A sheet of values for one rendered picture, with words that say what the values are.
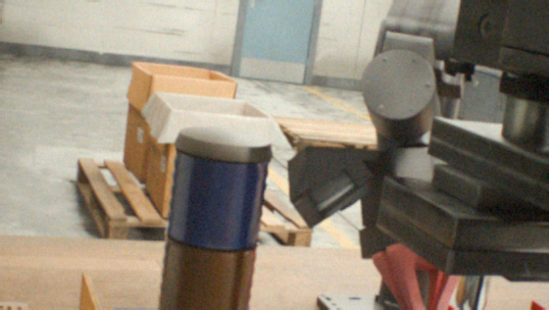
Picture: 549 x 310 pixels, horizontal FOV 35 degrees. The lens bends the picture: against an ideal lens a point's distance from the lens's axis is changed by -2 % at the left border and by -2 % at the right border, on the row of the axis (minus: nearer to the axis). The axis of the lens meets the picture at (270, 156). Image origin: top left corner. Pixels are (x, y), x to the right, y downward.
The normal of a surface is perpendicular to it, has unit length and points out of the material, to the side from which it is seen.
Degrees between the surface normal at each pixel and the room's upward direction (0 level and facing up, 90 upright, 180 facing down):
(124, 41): 90
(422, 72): 65
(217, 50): 90
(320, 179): 60
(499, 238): 90
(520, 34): 90
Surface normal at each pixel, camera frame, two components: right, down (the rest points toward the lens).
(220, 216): 0.15, -0.04
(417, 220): -0.94, -0.07
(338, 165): 0.34, -0.29
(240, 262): 0.71, -0.01
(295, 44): 0.25, 0.22
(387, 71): -0.21, -0.28
